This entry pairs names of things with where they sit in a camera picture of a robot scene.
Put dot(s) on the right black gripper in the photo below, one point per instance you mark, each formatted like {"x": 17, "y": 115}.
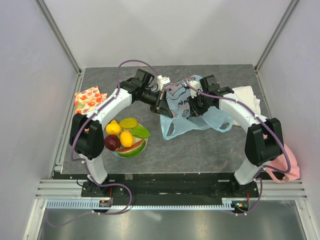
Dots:
{"x": 195, "y": 111}

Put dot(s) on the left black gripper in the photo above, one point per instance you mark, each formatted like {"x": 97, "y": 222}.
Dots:
{"x": 161, "y": 106}

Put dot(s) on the light blue plastic bag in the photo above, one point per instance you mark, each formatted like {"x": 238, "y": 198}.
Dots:
{"x": 182, "y": 121}

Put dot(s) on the green fake starfruit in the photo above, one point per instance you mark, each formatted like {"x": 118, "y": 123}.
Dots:
{"x": 140, "y": 132}

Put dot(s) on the yellow fake mango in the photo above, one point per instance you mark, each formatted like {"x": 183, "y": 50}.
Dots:
{"x": 128, "y": 123}

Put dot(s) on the yellow fake lemon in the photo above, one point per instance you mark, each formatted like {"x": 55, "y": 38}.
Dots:
{"x": 126, "y": 139}
{"x": 113, "y": 128}

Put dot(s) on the fake watermelon slice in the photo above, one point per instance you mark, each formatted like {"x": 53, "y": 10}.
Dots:
{"x": 130, "y": 152}

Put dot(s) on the red fake apple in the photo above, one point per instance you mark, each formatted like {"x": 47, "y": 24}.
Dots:
{"x": 112, "y": 142}

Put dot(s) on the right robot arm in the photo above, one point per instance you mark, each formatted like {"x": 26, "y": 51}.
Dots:
{"x": 264, "y": 138}

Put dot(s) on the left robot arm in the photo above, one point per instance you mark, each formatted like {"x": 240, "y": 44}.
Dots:
{"x": 86, "y": 134}

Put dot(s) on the cream and blue plate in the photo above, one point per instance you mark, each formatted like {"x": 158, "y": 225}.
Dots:
{"x": 136, "y": 140}

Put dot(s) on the white folded cloth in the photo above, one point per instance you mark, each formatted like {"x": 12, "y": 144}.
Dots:
{"x": 247, "y": 96}

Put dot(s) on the floral orange napkin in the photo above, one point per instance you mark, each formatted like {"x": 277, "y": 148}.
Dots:
{"x": 88, "y": 100}

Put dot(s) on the pink cap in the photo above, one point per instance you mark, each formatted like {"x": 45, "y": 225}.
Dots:
{"x": 280, "y": 163}

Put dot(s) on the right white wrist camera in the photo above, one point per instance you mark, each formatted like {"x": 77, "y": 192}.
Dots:
{"x": 195, "y": 88}

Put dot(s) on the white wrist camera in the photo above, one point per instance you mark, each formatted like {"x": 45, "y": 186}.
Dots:
{"x": 161, "y": 81}
{"x": 195, "y": 88}

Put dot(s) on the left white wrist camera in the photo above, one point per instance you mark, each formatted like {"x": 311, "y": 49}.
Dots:
{"x": 161, "y": 81}

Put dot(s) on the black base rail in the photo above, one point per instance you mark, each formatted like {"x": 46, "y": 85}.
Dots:
{"x": 216, "y": 185}

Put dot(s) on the slotted cable duct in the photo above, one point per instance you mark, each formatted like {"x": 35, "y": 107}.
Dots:
{"x": 90, "y": 204}

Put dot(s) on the right aluminium frame post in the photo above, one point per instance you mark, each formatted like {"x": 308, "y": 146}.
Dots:
{"x": 276, "y": 33}

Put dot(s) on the aluminium frame post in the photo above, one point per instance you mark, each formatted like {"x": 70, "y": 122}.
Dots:
{"x": 45, "y": 11}
{"x": 276, "y": 33}

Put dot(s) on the left aluminium frame post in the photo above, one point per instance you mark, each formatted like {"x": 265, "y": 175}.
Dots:
{"x": 45, "y": 11}

